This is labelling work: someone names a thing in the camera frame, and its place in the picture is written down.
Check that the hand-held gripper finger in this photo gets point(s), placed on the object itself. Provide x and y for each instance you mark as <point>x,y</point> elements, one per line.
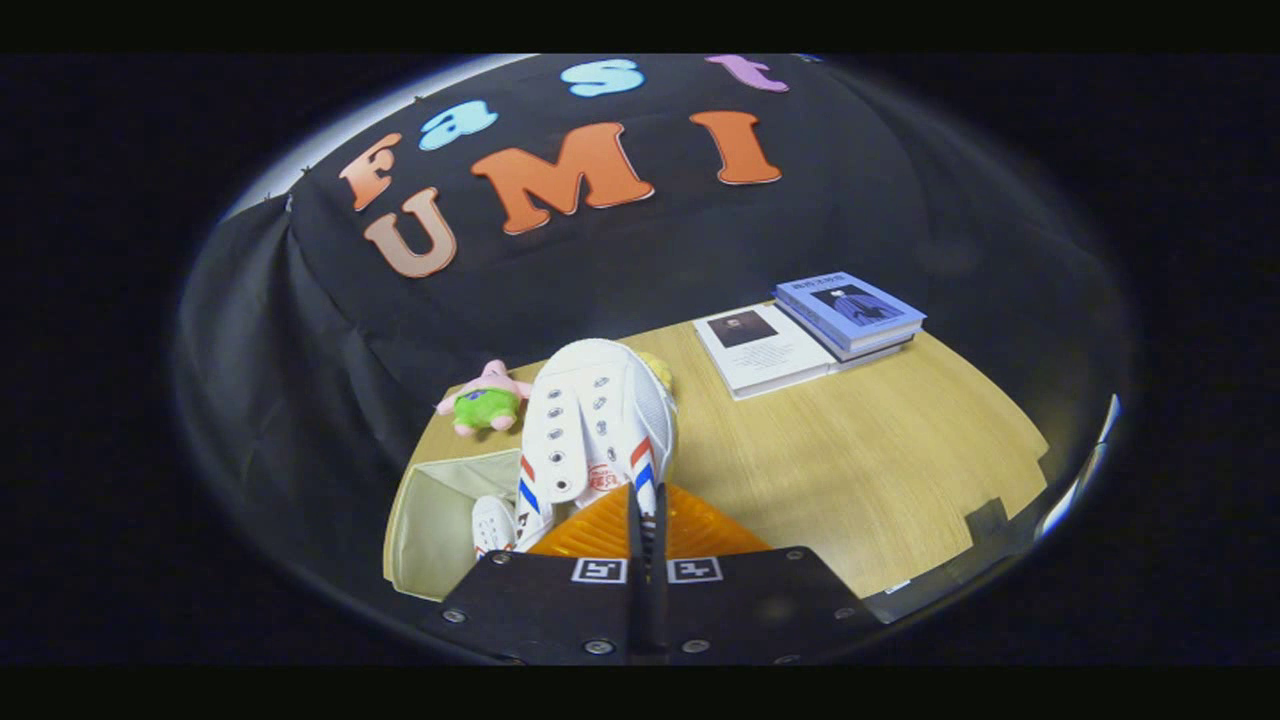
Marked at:
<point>640,590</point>
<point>658,590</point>

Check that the white striped canvas shoe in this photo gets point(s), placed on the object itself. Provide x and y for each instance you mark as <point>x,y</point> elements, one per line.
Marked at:
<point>595,410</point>
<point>492,525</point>

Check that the beige fabric storage box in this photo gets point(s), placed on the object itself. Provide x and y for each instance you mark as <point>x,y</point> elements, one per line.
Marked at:
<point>430,530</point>

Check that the yellow fuzzy plush ball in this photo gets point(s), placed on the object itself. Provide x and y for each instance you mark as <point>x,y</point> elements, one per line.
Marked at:
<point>660,372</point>

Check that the pink and green plush toy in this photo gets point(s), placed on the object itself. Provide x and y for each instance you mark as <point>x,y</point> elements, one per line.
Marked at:
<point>485,405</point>

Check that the white book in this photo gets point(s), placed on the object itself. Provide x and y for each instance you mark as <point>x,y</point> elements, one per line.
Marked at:
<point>770,355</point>

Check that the blue book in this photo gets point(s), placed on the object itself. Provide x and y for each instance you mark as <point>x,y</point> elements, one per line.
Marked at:
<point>850,305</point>

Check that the black backdrop cloth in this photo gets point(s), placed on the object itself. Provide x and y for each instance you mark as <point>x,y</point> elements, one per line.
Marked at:
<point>900,220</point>

